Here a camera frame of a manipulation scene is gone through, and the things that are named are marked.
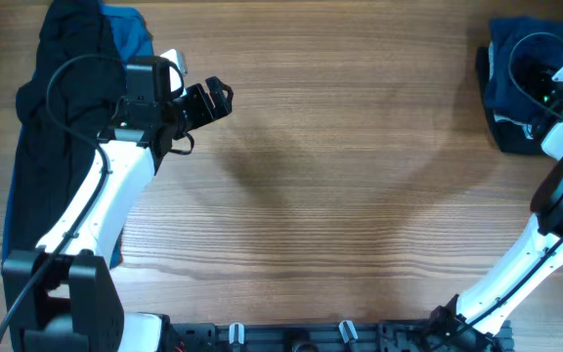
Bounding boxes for dark blue denim shorts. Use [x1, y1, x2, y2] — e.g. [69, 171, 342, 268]
[485, 17, 563, 125]

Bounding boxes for black garment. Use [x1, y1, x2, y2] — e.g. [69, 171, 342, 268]
[7, 0, 126, 260]

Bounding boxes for teal blue garment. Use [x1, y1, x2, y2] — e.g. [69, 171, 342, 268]
[0, 4, 155, 270]

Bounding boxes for light blue folded jeans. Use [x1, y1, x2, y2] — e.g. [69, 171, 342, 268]
[488, 42, 534, 140]

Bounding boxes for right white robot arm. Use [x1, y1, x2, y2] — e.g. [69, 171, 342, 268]
[423, 122, 563, 351]

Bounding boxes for dark folded garment under jeans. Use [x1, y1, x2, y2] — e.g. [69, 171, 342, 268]
[475, 47, 543, 155]

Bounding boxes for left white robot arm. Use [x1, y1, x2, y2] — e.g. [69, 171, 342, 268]
[2, 76, 234, 351]

